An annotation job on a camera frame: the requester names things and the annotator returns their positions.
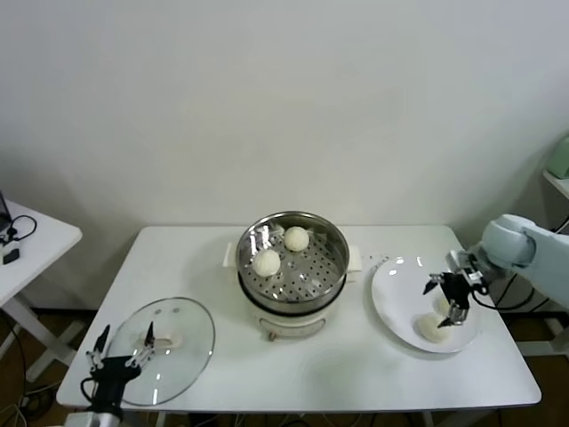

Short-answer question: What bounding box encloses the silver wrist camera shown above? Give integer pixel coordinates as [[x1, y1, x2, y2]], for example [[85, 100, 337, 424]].
[[66, 413, 103, 427], [448, 249, 485, 284]]

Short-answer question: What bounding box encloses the white round plate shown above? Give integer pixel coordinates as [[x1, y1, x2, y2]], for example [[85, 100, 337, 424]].
[[371, 255, 484, 355]]

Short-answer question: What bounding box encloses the white side table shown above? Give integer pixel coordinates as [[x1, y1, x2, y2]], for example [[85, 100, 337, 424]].
[[0, 199, 84, 383]]

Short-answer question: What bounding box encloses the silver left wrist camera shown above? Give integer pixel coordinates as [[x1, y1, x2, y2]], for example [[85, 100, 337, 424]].
[[66, 413, 103, 427]]

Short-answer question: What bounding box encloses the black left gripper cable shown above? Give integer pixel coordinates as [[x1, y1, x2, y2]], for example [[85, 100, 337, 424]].
[[79, 376, 98, 405]]

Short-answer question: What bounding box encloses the round glass pot lid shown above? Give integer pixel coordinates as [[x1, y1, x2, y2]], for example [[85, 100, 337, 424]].
[[104, 296, 217, 408]]

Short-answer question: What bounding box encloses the white shelf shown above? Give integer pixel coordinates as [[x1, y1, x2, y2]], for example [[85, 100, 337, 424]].
[[541, 171, 569, 201]]

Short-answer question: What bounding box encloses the cream electric pot base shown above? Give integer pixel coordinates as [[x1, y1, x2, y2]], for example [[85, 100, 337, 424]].
[[237, 270, 346, 342]]

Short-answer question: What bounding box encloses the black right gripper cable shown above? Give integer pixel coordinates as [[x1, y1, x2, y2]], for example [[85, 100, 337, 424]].
[[470, 282, 497, 310]]

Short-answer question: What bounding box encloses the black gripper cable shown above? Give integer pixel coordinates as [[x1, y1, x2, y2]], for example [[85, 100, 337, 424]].
[[470, 282, 497, 310], [79, 376, 98, 405]]

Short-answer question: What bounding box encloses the black looped cable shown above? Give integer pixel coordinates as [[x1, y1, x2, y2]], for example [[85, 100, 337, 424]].
[[7, 215, 37, 244]]

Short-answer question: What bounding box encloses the steel perforated steamer basket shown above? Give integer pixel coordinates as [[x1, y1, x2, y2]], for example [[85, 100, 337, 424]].
[[221, 210, 365, 313]]

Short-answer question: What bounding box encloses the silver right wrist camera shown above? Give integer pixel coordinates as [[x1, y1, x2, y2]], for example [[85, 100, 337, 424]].
[[448, 249, 485, 284]]

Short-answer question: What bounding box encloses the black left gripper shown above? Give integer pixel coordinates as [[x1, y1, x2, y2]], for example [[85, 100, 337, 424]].
[[85, 321, 156, 413]]

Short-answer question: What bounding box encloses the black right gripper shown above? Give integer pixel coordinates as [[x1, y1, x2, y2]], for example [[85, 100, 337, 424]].
[[421, 271, 475, 329]]

